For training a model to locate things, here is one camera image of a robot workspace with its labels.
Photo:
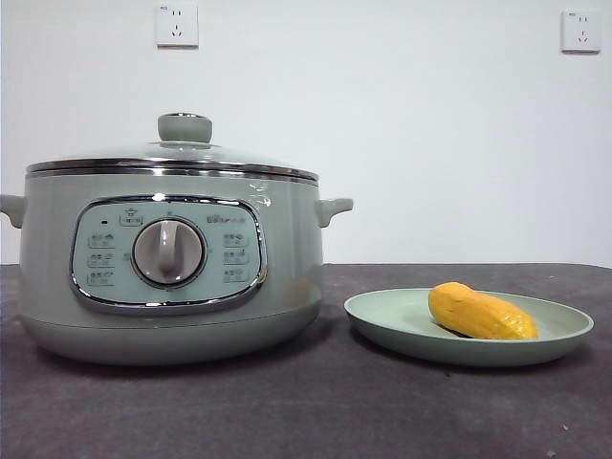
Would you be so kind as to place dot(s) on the yellow corn cob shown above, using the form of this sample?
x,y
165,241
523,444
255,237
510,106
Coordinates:
x,y
478,313

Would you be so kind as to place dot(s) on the glass lid with green knob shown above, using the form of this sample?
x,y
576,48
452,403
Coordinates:
x,y
184,128

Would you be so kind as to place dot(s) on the pale green electric steamer pot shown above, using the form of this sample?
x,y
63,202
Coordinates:
x,y
296,239

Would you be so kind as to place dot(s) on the white wall socket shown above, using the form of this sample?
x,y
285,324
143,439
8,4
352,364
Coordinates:
x,y
177,26
581,31

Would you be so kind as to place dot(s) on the pale green round plate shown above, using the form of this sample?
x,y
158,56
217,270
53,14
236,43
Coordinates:
x,y
392,320

